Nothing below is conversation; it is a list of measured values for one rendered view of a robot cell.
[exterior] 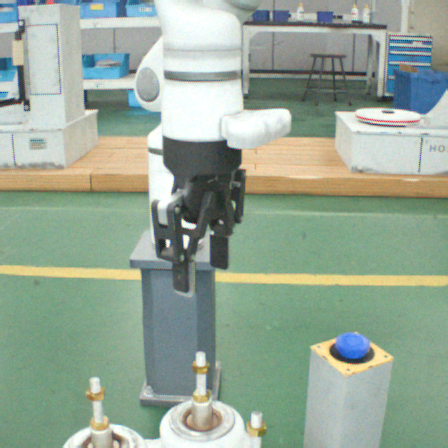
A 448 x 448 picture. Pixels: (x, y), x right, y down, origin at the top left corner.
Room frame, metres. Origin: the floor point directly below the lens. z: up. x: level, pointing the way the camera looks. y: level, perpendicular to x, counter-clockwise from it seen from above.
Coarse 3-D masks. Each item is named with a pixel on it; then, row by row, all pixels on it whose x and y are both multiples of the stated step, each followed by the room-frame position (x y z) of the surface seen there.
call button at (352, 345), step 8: (344, 336) 0.58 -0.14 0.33; (352, 336) 0.58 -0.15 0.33; (360, 336) 0.58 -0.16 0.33; (336, 344) 0.57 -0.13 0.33; (344, 344) 0.56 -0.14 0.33; (352, 344) 0.56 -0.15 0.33; (360, 344) 0.56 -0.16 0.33; (368, 344) 0.56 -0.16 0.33; (344, 352) 0.55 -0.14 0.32; (352, 352) 0.55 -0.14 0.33; (360, 352) 0.55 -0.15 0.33
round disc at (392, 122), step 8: (360, 112) 2.59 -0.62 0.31; (368, 112) 2.60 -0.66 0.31; (376, 112) 2.60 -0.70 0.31; (384, 112) 2.58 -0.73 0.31; (392, 112) 2.57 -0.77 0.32; (400, 112) 2.63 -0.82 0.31; (408, 112) 2.64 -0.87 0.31; (368, 120) 2.51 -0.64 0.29; (376, 120) 2.48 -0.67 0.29; (384, 120) 2.46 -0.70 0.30; (392, 120) 2.45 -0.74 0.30; (400, 120) 2.45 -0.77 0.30; (408, 120) 2.46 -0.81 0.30; (416, 120) 2.49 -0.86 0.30
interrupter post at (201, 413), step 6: (192, 402) 0.52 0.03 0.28; (210, 402) 0.52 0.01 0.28; (192, 408) 0.52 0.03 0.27; (198, 408) 0.51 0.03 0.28; (204, 408) 0.51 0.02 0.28; (210, 408) 0.52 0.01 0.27; (192, 414) 0.52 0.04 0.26; (198, 414) 0.51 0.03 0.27; (204, 414) 0.51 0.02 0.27; (210, 414) 0.52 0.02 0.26; (192, 420) 0.52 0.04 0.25; (198, 420) 0.51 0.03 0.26; (204, 420) 0.51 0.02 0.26; (210, 420) 0.52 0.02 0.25
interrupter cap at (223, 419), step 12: (180, 408) 0.54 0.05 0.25; (216, 408) 0.54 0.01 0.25; (228, 408) 0.54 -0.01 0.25; (180, 420) 0.52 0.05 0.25; (216, 420) 0.52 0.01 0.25; (228, 420) 0.52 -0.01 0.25; (180, 432) 0.50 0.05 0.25; (192, 432) 0.50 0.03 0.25; (204, 432) 0.50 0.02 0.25; (216, 432) 0.50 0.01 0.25; (228, 432) 0.50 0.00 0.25
